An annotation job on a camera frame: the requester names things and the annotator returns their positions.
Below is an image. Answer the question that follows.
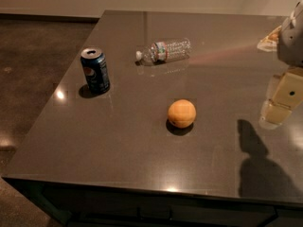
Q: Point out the clear plastic water bottle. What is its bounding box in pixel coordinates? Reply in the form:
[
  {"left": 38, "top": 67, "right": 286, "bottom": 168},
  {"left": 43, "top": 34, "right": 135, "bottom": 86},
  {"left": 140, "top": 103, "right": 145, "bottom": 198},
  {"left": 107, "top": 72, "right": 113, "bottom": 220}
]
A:
[{"left": 135, "top": 38, "right": 191, "bottom": 64}]

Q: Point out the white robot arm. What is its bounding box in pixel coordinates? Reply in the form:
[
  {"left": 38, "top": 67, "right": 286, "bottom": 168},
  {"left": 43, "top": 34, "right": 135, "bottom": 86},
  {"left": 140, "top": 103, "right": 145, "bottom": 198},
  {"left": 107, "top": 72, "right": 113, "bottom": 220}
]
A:
[{"left": 257, "top": 1, "right": 303, "bottom": 130}]

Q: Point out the snack bag at table edge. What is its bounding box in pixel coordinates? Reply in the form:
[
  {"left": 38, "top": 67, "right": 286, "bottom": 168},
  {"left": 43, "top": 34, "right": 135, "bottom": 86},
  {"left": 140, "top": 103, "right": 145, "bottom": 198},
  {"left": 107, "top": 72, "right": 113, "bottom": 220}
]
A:
[{"left": 257, "top": 26, "right": 281, "bottom": 52}]

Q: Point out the orange fruit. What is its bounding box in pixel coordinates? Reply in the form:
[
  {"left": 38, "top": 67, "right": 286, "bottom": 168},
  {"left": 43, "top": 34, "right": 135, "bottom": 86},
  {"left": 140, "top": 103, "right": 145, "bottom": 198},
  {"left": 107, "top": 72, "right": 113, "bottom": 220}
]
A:
[{"left": 168, "top": 99, "right": 197, "bottom": 129}]

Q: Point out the blue Pepsi soda can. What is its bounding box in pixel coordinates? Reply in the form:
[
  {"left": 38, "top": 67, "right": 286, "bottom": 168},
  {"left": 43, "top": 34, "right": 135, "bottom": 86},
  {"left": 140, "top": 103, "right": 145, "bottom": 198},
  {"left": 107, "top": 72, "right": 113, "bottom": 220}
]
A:
[{"left": 80, "top": 47, "right": 110, "bottom": 95}]

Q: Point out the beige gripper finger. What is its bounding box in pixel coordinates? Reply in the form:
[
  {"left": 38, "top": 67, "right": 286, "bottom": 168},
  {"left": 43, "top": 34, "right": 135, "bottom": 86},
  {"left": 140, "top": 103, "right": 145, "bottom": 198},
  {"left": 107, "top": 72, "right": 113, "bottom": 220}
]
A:
[{"left": 258, "top": 100, "right": 292, "bottom": 130}]

